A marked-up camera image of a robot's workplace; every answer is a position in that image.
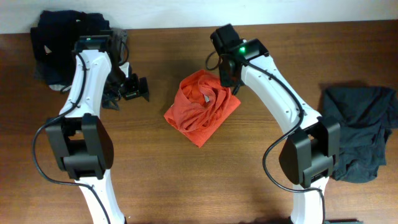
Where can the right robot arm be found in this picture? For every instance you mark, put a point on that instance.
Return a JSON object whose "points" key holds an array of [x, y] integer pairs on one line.
{"points": [[311, 142]]}

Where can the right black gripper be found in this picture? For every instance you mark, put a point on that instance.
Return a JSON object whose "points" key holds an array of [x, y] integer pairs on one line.
{"points": [[225, 80]]}

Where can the black folded garment on pile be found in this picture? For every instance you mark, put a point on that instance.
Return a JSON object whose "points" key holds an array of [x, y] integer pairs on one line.
{"points": [[73, 19]]}

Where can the grey folded garment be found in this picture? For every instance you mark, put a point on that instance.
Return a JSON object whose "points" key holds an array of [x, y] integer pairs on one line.
{"points": [[119, 37]]}

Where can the red printed t-shirt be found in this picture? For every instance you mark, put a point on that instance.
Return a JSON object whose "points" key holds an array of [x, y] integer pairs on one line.
{"points": [[200, 106]]}

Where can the dark grey t-shirt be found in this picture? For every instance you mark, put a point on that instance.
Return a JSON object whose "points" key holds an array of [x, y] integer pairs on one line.
{"points": [[367, 116]]}

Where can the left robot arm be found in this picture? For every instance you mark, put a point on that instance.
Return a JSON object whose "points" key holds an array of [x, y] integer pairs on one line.
{"points": [[79, 141]]}

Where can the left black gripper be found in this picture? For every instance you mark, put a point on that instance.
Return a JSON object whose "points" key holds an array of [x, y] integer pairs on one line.
{"points": [[134, 91]]}

